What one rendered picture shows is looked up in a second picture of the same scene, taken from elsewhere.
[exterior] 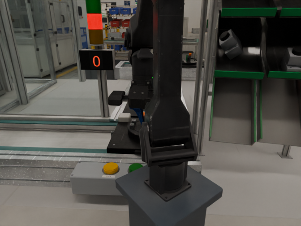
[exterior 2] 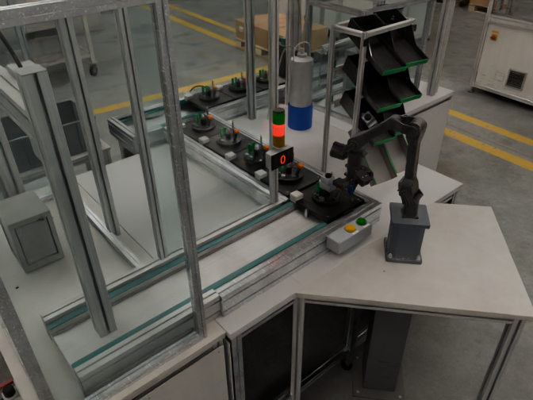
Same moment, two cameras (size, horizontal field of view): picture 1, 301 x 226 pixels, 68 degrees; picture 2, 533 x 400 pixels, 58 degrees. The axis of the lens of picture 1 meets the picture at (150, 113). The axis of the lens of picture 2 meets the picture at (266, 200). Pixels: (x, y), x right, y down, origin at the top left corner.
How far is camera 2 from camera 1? 1.72 m
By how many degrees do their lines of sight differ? 39
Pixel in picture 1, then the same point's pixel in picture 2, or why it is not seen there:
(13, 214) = (318, 284)
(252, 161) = (379, 188)
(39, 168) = (304, 254)
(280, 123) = (396, 159)
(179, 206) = (423, 217)
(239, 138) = (385, 178)
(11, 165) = (287, 263)
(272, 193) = not seen: hidden behind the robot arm
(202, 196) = (423, 210)
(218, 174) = not seen: hidden behind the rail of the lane
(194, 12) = not seen: outside the picture
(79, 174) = (341, 240)
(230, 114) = (373, 163)
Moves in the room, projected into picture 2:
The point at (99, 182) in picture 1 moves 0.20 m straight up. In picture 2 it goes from (352, 238) to (357, 198)
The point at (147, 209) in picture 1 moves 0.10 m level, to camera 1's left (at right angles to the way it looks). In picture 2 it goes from (417, 224) to (403, 235)
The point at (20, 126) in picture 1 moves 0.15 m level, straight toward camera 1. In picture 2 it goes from (220, 244) to (255, 250)
